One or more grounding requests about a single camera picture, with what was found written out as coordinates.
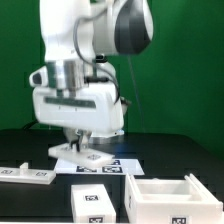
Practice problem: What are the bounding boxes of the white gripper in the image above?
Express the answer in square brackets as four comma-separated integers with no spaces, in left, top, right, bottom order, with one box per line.
[33,83,124,150]

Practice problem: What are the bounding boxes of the white door panel with knob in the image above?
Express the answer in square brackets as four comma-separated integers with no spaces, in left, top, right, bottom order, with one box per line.
[0,163,56,185]

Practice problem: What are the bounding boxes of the white cabinet body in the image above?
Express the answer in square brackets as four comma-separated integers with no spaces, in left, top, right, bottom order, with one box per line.
[124,174,224,224]

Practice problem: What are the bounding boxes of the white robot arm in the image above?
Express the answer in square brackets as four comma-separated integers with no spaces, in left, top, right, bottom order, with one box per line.
[29,0,153,149]

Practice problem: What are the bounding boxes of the white cabinet top block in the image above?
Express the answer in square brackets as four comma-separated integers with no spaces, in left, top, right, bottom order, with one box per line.
[71,184,116,223]

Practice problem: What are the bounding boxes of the white marker sheet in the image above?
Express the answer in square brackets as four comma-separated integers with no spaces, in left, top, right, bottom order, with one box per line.
[54,159,144,176]

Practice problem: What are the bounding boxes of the black base cables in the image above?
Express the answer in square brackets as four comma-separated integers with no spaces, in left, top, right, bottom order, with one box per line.
[21,121,40,131]

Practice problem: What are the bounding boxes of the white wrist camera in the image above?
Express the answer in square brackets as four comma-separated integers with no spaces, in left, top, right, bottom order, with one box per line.
[29,66,49,87]

